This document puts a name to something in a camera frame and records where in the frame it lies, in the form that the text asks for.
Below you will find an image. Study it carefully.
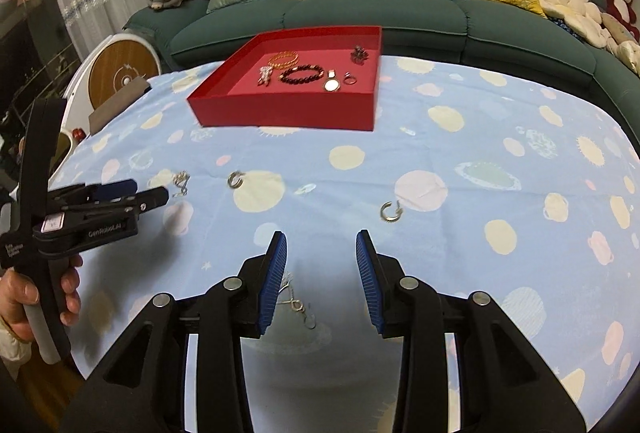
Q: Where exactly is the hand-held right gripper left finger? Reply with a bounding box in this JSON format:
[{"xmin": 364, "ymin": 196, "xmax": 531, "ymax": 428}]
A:
[{"xmin": 60, "ymin": 230, "xmax": 288, "ymax": 433}]

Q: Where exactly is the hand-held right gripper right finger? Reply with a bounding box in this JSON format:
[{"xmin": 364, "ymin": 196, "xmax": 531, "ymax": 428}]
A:
[{"xmin": 355, "ymin": 229, "xmax": 587, "ymax": 433}]

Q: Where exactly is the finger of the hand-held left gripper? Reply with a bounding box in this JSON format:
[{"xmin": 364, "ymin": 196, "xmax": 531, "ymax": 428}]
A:
[
  {"xmin": 50, "ymin": 179, "xmax": 138, "ymax": 206},
  {"xmin": 47, "ymin": 186, "xmax": 170, "ymax": 221}
]

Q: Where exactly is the silver dangling earring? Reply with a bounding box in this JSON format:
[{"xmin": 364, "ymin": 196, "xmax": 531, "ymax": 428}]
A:
[{"xmin": 171, "ymin": 170, "xmax": 192, "ymax": 198}]

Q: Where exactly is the red shallow box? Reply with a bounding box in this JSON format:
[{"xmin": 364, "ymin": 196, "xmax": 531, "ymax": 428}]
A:
[{"xmin": 186, "ymin": 26, "xmax": 383, "ymax": 132}]

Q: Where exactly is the dark bead bracelet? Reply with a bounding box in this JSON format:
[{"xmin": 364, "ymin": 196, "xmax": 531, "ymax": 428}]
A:
[{"xmin": 277, "ymin": 64, "xmax": 325, "ymax": 86}]

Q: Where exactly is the gold braided bangle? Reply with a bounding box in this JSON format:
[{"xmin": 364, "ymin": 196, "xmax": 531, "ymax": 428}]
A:
[{"xmin": 267, "ymin": 50, "xmax": 301, "ymax": 70}]

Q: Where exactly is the person's left hand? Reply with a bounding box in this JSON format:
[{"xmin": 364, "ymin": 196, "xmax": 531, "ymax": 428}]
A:
[{"xmin": 0, "ymin": 253, "xmax": 83, "ymax": 344}]

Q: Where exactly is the white framed oval mirror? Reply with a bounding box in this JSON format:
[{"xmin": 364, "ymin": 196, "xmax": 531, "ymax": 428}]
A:
[{"xmin": 50, "ymin": 130, "xmax": 77, "ymax": 174}]

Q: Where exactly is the brown flat pad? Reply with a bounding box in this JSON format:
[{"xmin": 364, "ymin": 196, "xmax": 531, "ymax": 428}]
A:
[{"xmin": 89, "ymin": 75, "xmax": 152, "ymax": 136}]

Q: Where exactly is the blue planet print tablecloth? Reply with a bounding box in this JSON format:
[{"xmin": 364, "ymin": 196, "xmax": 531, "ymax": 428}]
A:
[{"xmin": 47, "ymin": 55, "xmax": 638, "ymax": 433}]

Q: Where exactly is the white exercise bike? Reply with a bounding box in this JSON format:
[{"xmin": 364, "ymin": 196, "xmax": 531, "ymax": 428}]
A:
[{"xmin": 60, "ymin": 30, "xmax": 161, "ymax": 148}]

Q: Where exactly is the dark green sofa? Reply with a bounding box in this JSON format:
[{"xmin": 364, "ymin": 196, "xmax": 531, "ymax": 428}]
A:
[{"xmin": 122, "ymin": 0, "xmax": 640, "ymax": 148}]

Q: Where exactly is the dark blue patterned cloth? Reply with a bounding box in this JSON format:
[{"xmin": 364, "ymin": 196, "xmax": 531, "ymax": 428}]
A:
[{"xmin": 547, "ymin": 15, "xmax": 583, "ymax": 38}]

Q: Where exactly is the white flower shaped cushion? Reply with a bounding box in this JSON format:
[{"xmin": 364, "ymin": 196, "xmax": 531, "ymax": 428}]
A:
[{"xmin": 534, "ymin": 0, "xmax": 608, "ymax": 48}]

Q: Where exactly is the beige quilt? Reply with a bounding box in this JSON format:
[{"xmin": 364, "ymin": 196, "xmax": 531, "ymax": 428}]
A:
[{"xmin": 605, "ymin": 38, "xmax": 640, "ymax": 76}]

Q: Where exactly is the tan plush cushion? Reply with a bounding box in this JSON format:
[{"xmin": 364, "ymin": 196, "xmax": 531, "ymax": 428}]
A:
[{"xmin": 600, "ymin": 12, "xmax": 633, "ymax": 46}]

